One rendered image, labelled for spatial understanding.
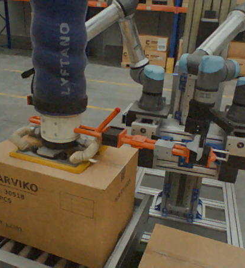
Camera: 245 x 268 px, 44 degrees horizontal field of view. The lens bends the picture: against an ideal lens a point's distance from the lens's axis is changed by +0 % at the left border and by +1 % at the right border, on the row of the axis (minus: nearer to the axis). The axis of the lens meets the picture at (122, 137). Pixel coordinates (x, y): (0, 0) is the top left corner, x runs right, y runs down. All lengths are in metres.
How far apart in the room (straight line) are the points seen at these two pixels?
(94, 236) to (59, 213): 0.17
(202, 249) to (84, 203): 0.64
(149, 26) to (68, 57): 8.60
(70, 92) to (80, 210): 0.46
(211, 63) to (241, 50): 7.81
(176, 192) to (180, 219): 0.24
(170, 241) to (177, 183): 0.57
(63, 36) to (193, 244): 1.10
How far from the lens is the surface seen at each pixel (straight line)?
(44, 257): 1.47
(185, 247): 1.56
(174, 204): 2.13
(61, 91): 1.20
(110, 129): 1.28
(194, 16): 1.83
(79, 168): 1.23
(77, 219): 1.27
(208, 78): 1.07
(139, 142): 1.19
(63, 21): 1.18
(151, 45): 8.45
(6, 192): 1.42
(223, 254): 1.59
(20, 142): 1.37
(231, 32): 1.37
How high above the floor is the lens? 1.57
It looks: 23 degrees down
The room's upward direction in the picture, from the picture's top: 4 degrees clockwise
